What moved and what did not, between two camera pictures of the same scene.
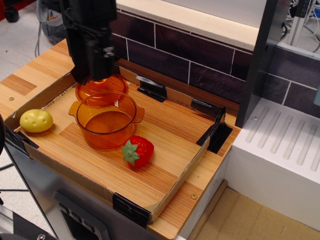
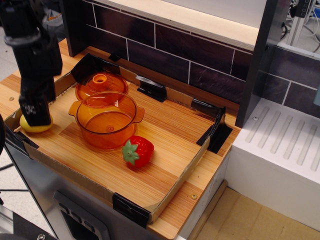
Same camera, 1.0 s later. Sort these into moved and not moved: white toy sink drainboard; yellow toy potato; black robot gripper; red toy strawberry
Moved: black robot gripper
Not moved: red toy strawberry; white toy sink drainboard; yellow toy potato
